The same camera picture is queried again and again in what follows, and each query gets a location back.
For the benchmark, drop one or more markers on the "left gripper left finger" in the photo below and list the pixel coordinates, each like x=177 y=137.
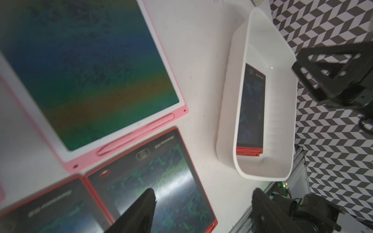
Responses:
x=139 y=216

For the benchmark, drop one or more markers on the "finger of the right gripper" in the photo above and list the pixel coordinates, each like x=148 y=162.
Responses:
x=351 y=81

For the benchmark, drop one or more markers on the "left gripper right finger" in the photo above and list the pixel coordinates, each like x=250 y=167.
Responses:
x=267 y=217

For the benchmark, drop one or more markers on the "red writing tablet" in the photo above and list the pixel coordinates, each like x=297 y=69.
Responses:
x=251 y=121
x=163 y=164
x=66 y=207

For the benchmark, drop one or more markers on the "white plastic storage tray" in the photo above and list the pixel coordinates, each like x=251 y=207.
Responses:
x=258 y=43

